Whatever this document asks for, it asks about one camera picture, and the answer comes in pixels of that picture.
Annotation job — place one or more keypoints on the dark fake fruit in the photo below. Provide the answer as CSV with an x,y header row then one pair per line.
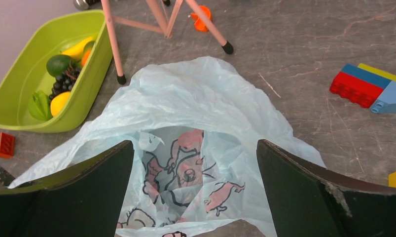
x,y
65,81

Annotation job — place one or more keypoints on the green plastic basin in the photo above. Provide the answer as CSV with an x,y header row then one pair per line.
x,y
28,74

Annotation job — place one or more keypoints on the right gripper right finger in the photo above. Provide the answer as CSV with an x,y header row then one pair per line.
x,y
307,200

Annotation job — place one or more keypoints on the light blue cartoon plastic bag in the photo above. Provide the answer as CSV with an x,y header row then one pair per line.
x,y
194,126

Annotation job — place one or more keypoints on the green fake fruit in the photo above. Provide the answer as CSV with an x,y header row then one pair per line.
x,y
59,63
39,106

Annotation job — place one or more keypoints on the orange curved toy piece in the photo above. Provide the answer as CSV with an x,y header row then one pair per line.
x,y
198,23

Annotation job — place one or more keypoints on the yellow fake lemon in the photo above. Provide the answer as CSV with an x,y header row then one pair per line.
x,y
58,103

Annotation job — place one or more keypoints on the green orange fake mango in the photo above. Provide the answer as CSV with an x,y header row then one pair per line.
x,y
86,52

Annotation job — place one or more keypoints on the red blue wedge blocks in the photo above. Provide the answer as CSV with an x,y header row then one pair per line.
x,y
366,86

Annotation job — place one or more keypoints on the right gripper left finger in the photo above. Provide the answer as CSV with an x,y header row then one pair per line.
x,y
83,200

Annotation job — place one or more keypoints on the pink tripod stand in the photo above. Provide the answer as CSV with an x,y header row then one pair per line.
x,y
165,27

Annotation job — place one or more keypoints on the yellow fake banana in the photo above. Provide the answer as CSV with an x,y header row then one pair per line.
x,y
76,52

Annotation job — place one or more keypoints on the orange half round toy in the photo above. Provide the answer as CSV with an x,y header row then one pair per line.
x,y
6,145

